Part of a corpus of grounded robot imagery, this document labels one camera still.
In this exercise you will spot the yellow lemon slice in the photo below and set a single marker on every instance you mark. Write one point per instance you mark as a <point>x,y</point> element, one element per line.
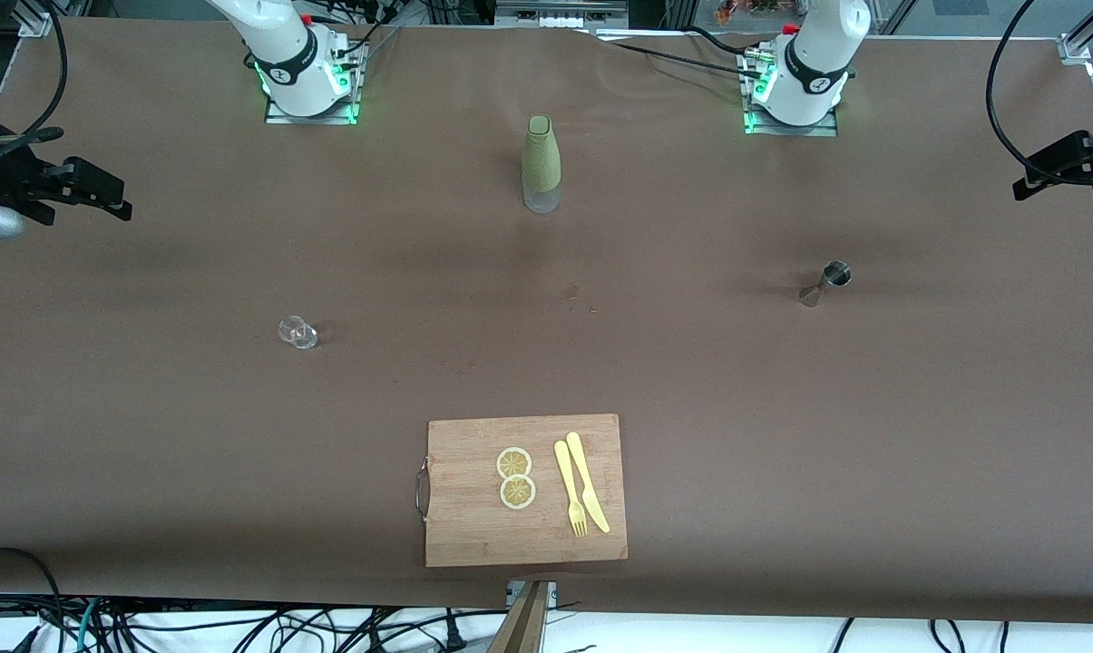
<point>517,494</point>
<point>514,461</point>

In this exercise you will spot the clear glass measuring cup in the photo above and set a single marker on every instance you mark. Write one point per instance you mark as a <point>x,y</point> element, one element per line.
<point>297,331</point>

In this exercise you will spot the yellow plastic fork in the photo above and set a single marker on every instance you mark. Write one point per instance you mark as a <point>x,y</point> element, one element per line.
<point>564,472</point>

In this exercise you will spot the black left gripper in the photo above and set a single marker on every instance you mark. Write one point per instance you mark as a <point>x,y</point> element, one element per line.
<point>1088,160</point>

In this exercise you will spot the brown table mat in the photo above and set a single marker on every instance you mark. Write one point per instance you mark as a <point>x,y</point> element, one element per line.
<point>238,453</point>

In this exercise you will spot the steel hourglass jigger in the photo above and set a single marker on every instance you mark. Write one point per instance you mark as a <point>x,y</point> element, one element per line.
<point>823,286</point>

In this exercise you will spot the yellow plastic knife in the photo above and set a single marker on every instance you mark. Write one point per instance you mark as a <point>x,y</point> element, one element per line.
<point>582,472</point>

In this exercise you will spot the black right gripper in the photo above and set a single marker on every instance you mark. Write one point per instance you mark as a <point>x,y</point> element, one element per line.
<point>4,179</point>

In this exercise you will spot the wooden cutting board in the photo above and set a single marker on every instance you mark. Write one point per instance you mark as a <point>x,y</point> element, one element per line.
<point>473,535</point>

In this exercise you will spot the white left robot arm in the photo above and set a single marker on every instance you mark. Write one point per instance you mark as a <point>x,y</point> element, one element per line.
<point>818,45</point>

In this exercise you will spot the aluminium frame post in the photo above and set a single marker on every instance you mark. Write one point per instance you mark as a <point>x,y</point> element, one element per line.
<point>1086,41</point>
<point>34,18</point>

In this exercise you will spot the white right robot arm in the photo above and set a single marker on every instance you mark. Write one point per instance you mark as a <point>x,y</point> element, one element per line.
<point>283,45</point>

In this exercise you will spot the small metal bracket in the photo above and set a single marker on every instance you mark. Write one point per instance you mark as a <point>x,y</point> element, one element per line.
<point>551,591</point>

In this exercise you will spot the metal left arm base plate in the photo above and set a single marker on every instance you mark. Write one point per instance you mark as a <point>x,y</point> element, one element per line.
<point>823,131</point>

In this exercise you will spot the green sleeved glass bottle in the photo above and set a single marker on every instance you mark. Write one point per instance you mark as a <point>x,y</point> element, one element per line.
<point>541,154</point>

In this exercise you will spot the wooden post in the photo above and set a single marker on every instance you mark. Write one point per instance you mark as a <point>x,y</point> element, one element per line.
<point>521,626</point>

